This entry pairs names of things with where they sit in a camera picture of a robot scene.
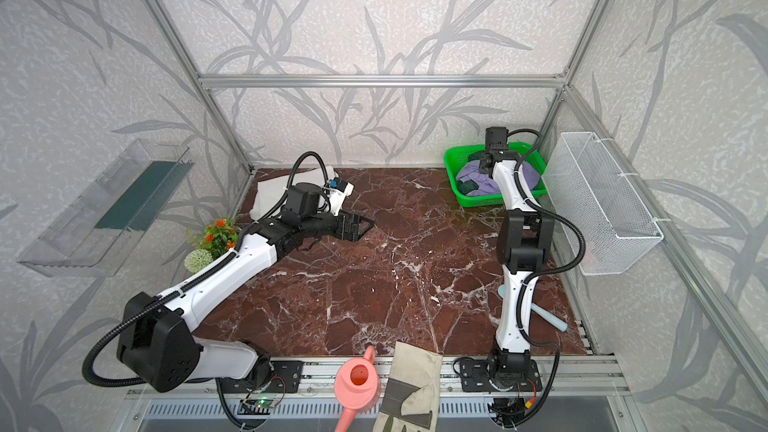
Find purple t shirt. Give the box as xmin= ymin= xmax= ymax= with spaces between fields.
xmin=455 ymin=160 xmax=541 ymax=189

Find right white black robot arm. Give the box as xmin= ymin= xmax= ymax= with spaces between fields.
xmin=479 ymin=126 xmax=555 ymax=390

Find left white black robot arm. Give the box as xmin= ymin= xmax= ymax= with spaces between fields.
xmin=81 ymin=152 xmax=375 ymax=393

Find folded white t shirt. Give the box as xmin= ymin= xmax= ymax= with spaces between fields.
xmin=249 ymin=175 xmax=288 ymax=221

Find green plastic basket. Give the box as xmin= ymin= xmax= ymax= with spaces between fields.
xmin=444 ymin=145 xmax=547 ymax=208

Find dark green t shirt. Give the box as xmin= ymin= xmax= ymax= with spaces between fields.
xmin=457 ymin=180 xmax=500 ymax=197

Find potted orange flower plant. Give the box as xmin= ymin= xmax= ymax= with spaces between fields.
xmin=184 ymin=217 xmax=240 ymax=274

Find pink watering can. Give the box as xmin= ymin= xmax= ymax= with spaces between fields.
xmin=334 ymin=345 xmax=381 ymax=432

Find beige gardening glove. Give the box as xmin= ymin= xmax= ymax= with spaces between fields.
xmin=373 ymin=342 xmax=443 ymax=431

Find green circuit board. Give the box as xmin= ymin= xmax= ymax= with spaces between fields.
xmin=238 ymin=397 xmax=283 ymax=416

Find right wiring bundle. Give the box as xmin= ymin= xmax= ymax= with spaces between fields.
xmin=488 ymin=394 xmax=540 ymax=428

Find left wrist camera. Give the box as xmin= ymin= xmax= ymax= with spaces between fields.
xmin=326 ymin=177 xmax=354 ymax=216

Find white wire mesh basket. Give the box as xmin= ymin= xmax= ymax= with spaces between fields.
xmin=543 ymin=132 xmax=664 ymax=276

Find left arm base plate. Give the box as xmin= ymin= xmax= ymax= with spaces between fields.
xmin=219 ymin=360 xmax=304 ymax=394

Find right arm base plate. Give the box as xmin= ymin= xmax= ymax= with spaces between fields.
xmin=452 ymin=356 xmax=544 ymax=393

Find clear plastic wall shelf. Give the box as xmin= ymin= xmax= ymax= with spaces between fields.
xmin=18 ymin=139 xmax=193 ymax=278

